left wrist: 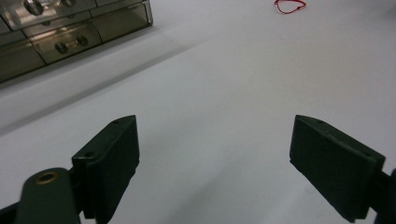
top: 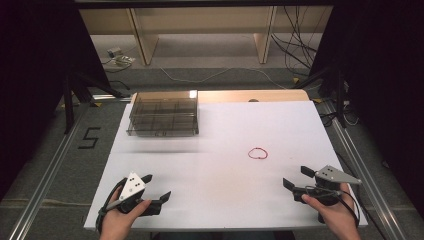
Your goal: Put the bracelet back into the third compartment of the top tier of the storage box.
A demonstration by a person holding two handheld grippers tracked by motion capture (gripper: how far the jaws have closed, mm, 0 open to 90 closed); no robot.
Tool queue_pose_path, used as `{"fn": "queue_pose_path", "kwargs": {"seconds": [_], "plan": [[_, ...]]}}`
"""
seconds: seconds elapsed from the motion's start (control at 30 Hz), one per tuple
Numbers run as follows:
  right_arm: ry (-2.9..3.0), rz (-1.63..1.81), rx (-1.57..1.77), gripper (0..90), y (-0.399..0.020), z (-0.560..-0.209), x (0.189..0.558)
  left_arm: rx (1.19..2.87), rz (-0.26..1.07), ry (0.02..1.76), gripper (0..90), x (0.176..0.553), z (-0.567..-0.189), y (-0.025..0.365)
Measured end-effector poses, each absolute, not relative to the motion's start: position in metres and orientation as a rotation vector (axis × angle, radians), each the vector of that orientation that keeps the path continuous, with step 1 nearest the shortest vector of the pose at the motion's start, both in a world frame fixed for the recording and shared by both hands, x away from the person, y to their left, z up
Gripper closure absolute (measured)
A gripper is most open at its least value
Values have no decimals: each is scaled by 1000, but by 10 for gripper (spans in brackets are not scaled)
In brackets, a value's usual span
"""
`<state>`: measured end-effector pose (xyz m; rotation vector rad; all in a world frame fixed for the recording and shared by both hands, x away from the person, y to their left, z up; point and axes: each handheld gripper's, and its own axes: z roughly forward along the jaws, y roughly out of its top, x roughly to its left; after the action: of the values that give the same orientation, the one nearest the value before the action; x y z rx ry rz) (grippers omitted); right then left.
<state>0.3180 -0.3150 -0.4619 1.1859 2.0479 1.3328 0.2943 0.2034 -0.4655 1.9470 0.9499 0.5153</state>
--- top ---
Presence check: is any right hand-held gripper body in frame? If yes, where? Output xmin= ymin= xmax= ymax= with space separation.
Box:
xmin=292 ymin=164 xmax=363 ymax=225

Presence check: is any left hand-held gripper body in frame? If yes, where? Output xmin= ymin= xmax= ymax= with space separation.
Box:
xmin=106 ymin=171 xmax=163 ymax=217

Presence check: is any red string bracelet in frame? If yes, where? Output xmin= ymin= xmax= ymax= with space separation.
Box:
xmin=247 ymin=147 xmax=269 ymax=160

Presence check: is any clear grey drawer box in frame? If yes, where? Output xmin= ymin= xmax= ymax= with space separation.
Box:
xmin=125 ymin=89 xmax=200 ymax=137

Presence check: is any person's left hand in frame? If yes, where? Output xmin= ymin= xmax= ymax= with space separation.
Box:
xmin=99 ymin=195 xmax=153 ymax=240

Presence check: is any person's right hand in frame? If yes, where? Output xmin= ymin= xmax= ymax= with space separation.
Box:
xmin=301 ymin=182 xmax=363 ymax=240

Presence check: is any white table board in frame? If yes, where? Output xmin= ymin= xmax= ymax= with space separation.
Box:
xmin=83 ymin=99 xmax=369 ymax=232

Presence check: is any black metal stand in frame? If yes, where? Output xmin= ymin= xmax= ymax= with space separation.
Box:
xmin=62 ymin=70 xmax=132 ymax=135
xmin=292 ymin=65 xmax=349 ymax=129

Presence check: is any short aluminium bar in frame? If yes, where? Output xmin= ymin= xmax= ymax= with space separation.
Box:
xmin=91 ymin=93 xmax=133 ymax=102

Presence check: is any black curtain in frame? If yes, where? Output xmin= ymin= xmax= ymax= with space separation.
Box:
xmin=309 ymin=0 xmax=424 ymax=214
xmin=0 ymin=0 xmax=112 ymax=201

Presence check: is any white power strip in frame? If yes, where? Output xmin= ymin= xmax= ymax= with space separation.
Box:
xmin=113 ymin=55 xmax=136 ymax=67

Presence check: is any light wooden desk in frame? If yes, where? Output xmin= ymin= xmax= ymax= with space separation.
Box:
xmin=79 ymin=5 xmax=334 ymax=66

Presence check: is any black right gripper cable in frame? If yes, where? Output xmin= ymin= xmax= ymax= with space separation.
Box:
xmin=334 ymin=189 xmax=362 ymax=229

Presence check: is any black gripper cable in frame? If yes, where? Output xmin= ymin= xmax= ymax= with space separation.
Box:
xmin=95 ymin=178 xmax=128 ymax=234
xmin=334 ymin=189 xmax=362 ymax=229

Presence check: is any aluminium floor rail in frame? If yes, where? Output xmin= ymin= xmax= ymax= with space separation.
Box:
xmin=319 ymin=99 xmax=408 ymax=240
xmin=6 ymin=105 xmax=88 ymax=240

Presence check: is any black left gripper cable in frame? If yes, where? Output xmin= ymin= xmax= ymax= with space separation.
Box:
xmin=95 ymin=178 xmax=128 ymax=234

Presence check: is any white floor cable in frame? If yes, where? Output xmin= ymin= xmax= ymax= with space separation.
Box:
xmin=159 ymin=66 xmax=288 ymax=90

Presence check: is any bundle of black cables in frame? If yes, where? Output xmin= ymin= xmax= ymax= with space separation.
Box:
xmin=270 ymin=5 xmax=318 ymax=69

